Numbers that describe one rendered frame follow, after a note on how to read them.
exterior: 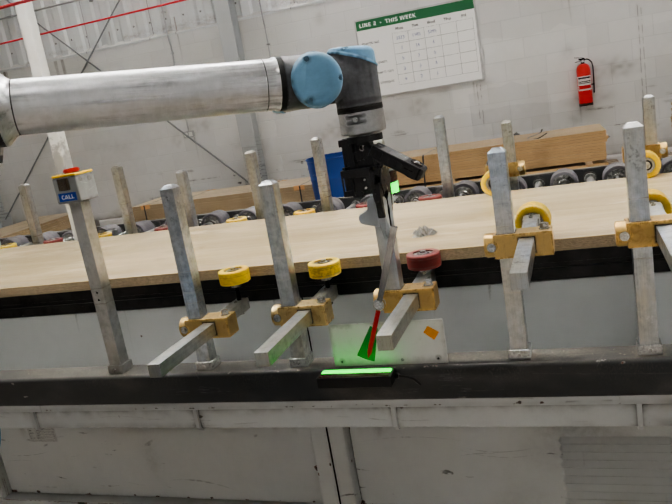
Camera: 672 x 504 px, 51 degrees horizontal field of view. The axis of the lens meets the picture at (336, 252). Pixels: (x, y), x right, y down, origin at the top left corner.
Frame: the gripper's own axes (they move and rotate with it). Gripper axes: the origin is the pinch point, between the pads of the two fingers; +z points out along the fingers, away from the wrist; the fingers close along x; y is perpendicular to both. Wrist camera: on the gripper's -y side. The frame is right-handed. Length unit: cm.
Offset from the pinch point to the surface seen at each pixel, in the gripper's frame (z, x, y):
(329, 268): 11.7, -19.1, 21.4
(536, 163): 73, -591, 1
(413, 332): 23.8, -5.0, -0.4
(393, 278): 11.5, -5.8, 2.3
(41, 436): 63, -31, 135
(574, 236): 11.1, -27.0, -34.9
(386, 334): 15.0, 18.5, -1.5
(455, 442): 65, -31, -1
